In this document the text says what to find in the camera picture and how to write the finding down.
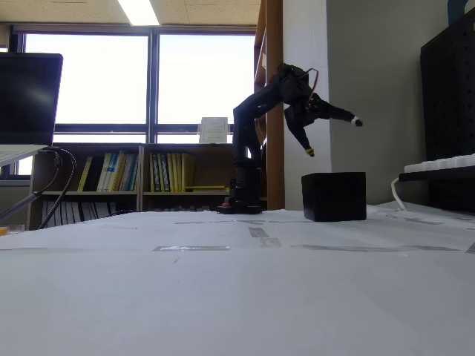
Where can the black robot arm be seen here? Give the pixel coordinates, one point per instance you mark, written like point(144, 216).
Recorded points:
point(241, 122)

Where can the black window frame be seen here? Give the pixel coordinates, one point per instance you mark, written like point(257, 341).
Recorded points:
point(153, 81)

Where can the flat yellow folder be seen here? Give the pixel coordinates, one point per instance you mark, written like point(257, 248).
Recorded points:
point(204, 187)

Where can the white paper table cover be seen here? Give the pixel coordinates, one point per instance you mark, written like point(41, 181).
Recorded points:
point(222, 296)

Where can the black shelf under power strip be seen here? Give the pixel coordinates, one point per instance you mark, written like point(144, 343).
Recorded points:
point(438, 176)

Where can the leaning yellow book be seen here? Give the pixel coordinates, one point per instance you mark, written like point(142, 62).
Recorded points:
point(85, 174)

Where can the low wooden bookshelf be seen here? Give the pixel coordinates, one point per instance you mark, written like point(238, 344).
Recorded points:
point(130, 148)

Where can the wide yellow binder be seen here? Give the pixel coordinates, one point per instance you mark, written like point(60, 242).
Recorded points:
point(188, 170)

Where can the clear tape strip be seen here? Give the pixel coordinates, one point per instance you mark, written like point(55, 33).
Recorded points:
point(270, 242)
point(371, 248)
point(258, 231)
point(189, 248)

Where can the white printed notice sheet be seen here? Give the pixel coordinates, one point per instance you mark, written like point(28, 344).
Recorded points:
point(213, 130)

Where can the rectangular ceiling light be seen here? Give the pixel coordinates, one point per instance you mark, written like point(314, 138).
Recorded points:
point(140, 11)

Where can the tall wooden bookshelf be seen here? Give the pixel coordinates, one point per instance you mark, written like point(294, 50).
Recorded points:
point(274, 44)

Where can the black screen laptop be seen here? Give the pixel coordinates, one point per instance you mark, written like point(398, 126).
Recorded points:
point(26, 96)

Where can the black perforated pegboard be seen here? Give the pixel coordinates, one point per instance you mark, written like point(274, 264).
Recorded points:
point(449, 92)

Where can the dark teal object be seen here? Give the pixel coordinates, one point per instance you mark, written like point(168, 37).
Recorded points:
point(456, 13)

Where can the black open box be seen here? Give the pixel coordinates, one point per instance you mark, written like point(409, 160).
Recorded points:
point(334, 196)

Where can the small orange object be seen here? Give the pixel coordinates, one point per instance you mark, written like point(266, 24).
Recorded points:
point(3, 230)

